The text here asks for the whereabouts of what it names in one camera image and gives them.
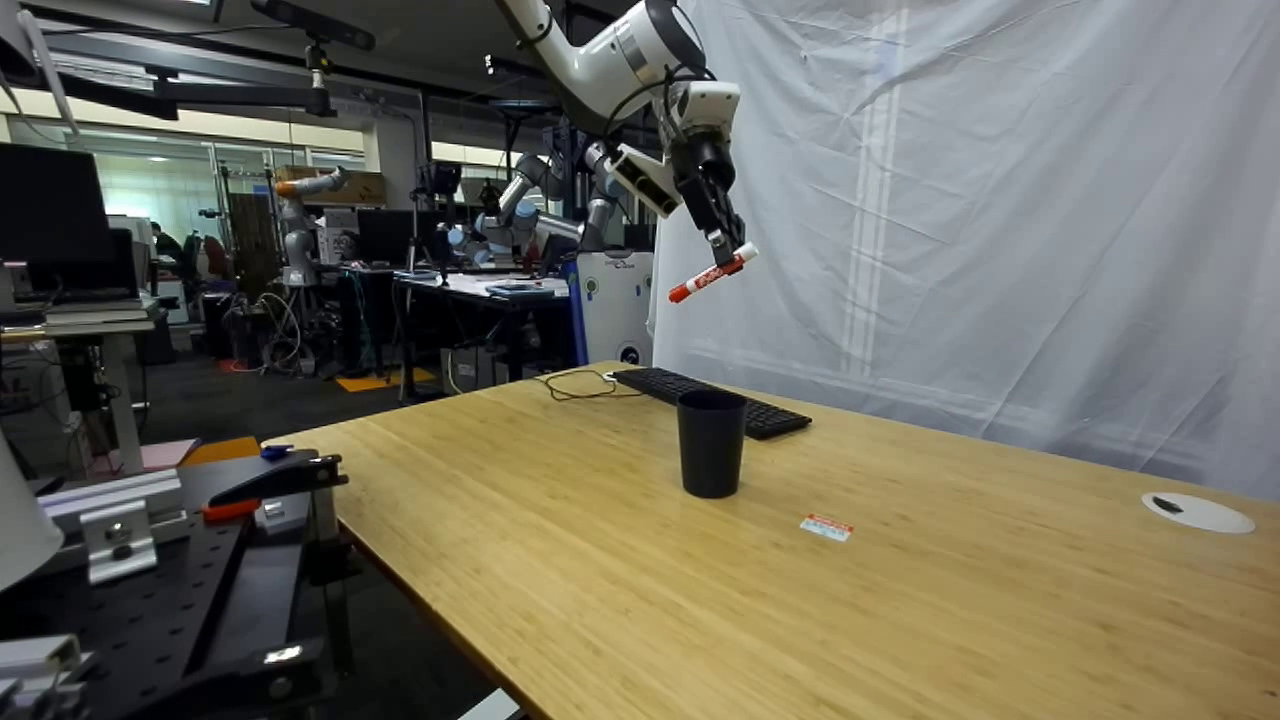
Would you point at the aluminium bracket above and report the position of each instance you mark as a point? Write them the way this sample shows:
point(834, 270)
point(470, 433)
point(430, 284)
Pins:
point(118, 531)

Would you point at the black keyboard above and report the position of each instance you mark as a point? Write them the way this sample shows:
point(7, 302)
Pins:
point(760, 422)

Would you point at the white round table grommet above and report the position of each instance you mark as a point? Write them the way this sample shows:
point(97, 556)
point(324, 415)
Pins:
point(1196, 512)

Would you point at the red marker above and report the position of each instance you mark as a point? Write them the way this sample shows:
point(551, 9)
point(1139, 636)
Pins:
point(742, 258)

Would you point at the black plastic cup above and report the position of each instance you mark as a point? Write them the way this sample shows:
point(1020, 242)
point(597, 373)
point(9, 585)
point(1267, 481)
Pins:
point(708, 448)

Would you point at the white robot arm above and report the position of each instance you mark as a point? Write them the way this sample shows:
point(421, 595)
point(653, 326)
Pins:
point(661, 119)

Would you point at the white curtain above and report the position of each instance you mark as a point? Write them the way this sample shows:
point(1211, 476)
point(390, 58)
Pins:
point(1033, 221)

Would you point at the small white label sticker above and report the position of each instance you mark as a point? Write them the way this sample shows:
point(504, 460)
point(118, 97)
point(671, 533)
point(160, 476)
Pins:
point(836, 533)

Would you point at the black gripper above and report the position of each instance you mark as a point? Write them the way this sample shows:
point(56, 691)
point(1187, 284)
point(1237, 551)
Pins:
point(705, 173)

